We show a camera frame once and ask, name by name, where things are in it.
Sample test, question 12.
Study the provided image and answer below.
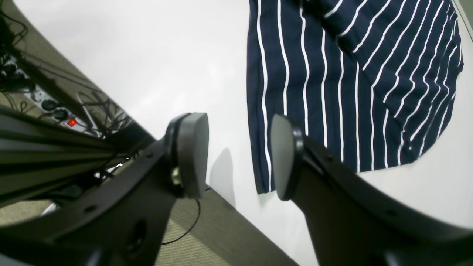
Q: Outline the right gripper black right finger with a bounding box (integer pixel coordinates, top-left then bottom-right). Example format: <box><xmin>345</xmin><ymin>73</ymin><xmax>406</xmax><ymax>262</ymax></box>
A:
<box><xmin>271</xmin><ymin>115</ymin><xmax>473</xmax><ymax>266</ymax></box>

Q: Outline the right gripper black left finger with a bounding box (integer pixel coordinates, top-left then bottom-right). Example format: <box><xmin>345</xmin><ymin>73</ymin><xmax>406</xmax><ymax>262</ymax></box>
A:
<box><xmin>1</xmin><ymin>113</ymin><xmax>208</xmax><ymax>266</ymax></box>

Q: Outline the navy white striped T-shirt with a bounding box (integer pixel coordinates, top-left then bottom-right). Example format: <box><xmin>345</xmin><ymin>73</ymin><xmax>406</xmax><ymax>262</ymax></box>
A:
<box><xmin>246</xmin><ymin>0</ymin><xmax>463</xmax><ymax>195</ymax></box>

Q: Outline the white power strip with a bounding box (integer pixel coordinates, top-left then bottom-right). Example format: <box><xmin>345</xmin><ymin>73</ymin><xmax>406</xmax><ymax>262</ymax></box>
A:
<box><xmin>23</xmin><ymin>87</ymin><xmax>102</xmax><ymax>138</ymax></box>

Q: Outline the black table leg frame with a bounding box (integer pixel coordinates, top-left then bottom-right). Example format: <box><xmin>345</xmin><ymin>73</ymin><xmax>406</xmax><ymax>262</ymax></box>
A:
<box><xmin>0</xmin><ymin>107</ymin><xmax>154</xmax><ymax>207</ymax></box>

